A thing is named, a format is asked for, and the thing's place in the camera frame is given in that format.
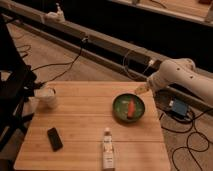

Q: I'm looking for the clear plastic bottle white label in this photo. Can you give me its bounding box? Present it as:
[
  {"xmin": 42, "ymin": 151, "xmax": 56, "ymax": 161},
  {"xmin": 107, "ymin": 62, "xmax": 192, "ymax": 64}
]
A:
[{"xmin": 102, "ymin": 128, "xmax": 115, "ymax": 171}]

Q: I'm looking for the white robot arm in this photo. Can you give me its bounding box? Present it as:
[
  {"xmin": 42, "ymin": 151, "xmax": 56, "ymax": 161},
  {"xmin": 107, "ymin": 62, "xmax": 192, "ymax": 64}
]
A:
[{"xmin": 135, "ymin": 58, "xmax": 213, "ymax": 106}]

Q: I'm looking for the orange carrot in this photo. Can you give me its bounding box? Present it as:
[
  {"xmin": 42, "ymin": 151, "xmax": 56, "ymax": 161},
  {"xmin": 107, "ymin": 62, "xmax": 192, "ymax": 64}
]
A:
[{"xmin": 127, "ymin": 99, "xmax": 135, "ymax": 119}]

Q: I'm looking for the green bowl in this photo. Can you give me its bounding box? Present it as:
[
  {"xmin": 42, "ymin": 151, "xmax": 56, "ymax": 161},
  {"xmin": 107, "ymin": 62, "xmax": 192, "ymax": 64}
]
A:
[{"xmin": 112, "ymin": 93, "xmax": 145, "ymax": 123}]

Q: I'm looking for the blue electronics box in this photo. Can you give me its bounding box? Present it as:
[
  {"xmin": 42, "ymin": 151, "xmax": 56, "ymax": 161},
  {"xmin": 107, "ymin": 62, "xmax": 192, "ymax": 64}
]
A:
[{"xmin": 169, "ymin": 99, "xmax": 188, "ymax": 118}]

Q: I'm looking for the white cup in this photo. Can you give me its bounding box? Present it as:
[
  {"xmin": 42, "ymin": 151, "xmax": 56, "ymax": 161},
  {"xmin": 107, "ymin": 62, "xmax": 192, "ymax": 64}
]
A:
[{"xmin": 34, "ymin": 88, "xmax": 57, "ymax": 108}]

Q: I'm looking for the black phone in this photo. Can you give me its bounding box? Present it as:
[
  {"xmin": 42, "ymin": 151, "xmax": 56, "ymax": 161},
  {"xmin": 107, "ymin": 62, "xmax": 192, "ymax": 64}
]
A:
[{"xmin": 47, "ymin": 128, "xmax": 63, "ymax": 151}]

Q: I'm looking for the white cable with plug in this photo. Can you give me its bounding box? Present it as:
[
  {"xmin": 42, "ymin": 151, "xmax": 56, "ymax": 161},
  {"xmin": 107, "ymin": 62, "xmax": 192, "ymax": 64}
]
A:
[{"xmin": 122, "ymin": 49, "xmax": 156, "ymax": 80}]

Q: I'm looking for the black floor cable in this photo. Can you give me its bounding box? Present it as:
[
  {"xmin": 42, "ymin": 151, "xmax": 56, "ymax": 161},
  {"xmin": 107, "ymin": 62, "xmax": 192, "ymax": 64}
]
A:
[{"xmin": 158, "ymin": 107, "xmax": 213, "ymax": 171}]

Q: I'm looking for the black cable on carpet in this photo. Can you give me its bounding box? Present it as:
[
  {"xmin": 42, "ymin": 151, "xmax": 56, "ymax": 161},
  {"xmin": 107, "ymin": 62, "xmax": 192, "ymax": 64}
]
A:
[{"xmin": 16, "ymin": 38, "xmax": 88, "ymax": 83}]

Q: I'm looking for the white object on rail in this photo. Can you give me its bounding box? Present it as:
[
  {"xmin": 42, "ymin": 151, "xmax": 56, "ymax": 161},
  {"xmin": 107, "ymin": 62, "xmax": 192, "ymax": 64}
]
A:
[{"xmin": 45, "ymin": 3, "xmax": 65, "ymax": 22}]

